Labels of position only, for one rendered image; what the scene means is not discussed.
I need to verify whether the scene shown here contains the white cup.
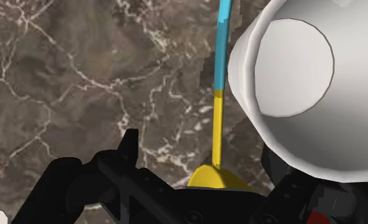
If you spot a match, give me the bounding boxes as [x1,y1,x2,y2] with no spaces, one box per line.
[228,0,368,183]

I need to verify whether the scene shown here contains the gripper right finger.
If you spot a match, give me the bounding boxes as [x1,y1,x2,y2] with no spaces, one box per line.
[251,144,368,224]

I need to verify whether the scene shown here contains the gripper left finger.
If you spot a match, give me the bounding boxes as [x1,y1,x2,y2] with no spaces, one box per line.
[11,129,180,224]

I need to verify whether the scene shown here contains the blue and yellow spoon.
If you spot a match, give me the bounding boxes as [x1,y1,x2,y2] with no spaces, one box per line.
[186,0,252,191]

